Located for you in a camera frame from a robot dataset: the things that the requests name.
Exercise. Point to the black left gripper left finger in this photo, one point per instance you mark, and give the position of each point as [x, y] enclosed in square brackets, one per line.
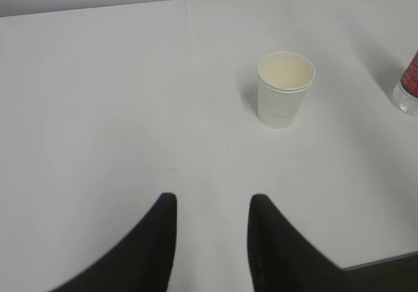
[141, 261]

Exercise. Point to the clear water bottle red label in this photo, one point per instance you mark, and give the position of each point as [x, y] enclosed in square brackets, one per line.
[405, 92]

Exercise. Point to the white paper cup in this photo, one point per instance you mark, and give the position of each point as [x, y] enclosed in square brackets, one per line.
[283, 80]

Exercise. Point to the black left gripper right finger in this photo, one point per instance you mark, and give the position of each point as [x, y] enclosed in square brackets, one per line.
[281, 259]

